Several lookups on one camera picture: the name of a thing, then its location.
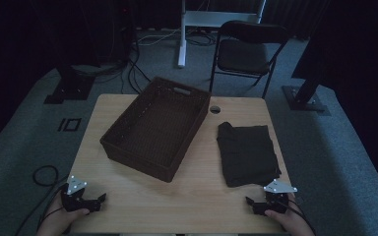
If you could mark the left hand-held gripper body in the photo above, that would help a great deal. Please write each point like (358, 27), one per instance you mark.
(74, 200)

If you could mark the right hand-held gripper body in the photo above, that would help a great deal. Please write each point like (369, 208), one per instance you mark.
(277, 201)

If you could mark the dark cloth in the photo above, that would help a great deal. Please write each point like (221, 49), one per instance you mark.
(247, 154)

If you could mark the dark brown woven basket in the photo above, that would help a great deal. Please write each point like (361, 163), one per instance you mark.
(157, 131)

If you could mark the person's right hand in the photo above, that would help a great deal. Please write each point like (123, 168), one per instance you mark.
(293, 221)

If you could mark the person's left hand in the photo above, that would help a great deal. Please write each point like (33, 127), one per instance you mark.
(54, 221)

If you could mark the black metal stand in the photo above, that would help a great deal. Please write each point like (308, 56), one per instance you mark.
(70, 85)
(305, 95)

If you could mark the black folding chair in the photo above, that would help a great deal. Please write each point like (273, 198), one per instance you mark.
(242, 55)

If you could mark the white metal desk frame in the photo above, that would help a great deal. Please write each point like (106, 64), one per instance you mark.
(210, 18)

